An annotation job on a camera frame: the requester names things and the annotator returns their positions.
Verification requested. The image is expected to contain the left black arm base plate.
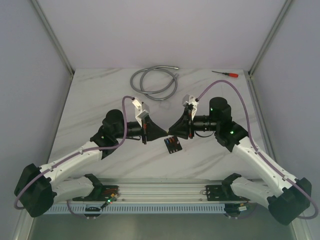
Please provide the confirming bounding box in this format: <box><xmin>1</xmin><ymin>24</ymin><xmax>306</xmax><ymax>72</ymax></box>
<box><xmin>72</xmin><ymin>185</ymin><xmax>119</xmax><ymax>202</ymax></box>

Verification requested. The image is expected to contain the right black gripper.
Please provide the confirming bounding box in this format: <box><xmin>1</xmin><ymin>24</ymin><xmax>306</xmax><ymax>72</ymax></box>
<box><xmin>167</xmin><ymin>107</ymin><xmax>220</xmax><ymax>140</ymax></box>

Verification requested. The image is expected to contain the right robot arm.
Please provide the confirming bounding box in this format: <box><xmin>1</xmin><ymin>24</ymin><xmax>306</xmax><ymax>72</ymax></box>
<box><xmin>169</xmin><ymin>95</ymin><xmax>312</xmax><ymax>226</ymax></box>

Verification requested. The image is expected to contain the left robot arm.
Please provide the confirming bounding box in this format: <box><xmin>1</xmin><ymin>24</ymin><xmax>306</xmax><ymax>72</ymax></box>
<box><xmin>14</xmin><ymin>109</ymin><xmax>168</xmax><ymax>218</ymax></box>

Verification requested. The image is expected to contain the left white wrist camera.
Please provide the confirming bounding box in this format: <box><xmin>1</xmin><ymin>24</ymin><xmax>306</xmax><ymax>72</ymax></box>
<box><xmin>132</xmin><ymin>97</ymin><xmax>150</xmax><ymax>127</ymax></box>

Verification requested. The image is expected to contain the purple cable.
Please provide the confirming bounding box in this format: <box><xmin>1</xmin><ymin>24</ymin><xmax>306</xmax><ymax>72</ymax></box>
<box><xmin>13</xmin><ymin>96</ymin><xmax>136</xmax><ymax>221</ymax></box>
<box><xmin>197</xmin><ymin>79</ymin><xmax>318</xmax><ymax>221</ymax></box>

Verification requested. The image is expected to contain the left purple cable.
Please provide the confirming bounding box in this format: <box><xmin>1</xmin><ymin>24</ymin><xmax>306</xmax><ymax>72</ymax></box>
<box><xmin>13</xmin><ymin>96</ymin><xmax>136</xmax><ymax>221</ymax></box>

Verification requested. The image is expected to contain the perforated cable duct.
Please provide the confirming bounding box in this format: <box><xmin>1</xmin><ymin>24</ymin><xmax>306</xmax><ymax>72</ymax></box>
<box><xmin>47</xmin><ymin>204</ymin><xmax>251</xmax><ymax>215</ymax></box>

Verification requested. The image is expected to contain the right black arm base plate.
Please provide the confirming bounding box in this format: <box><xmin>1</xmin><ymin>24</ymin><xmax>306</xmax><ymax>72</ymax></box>
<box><xmin>205</xmin><ymin>185</ymin><xmax>249</xmax><ymax>202</ymax></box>

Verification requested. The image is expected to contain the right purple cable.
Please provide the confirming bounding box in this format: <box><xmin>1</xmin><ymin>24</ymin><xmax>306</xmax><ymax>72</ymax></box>
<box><xmin>197</xmin><ymin>79</ymin><xmax>318</xmax><ymax>221</ymax></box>

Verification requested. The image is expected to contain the red handled screwdriver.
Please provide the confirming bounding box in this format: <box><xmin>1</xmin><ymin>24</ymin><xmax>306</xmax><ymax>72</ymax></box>
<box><xmin>212</xmin><ymin>71</ymin><xmax>239</xmax><ymax>78</ymax></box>

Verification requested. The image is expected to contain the black fuse box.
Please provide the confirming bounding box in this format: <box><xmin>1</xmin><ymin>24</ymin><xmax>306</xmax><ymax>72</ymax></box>
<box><xmin>164</xmin><ymin>136</ymin><xmax>183</xmax><ymax>154</ymax></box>

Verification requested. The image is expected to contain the clear plastic fuse box cover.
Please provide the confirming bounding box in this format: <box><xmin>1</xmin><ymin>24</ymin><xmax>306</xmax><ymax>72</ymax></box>
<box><xmin>159</xmin><ymin>100</ymin><xmax>172</xmax><ymax>110</ymax></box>

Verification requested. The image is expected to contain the grey coiled metal hose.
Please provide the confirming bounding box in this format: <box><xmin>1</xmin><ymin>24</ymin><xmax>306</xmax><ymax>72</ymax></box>
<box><xmin>129</xmin><ymin>65</ymin><xmax>180</xmax><ymax>102</ymax></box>

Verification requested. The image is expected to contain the aluminium rail frame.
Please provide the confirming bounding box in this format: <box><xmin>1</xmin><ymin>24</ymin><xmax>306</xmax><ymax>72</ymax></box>
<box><xmin>24</xmin><ymin>177</ymin><xmax>300</xmax><ymax>207</ymax></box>

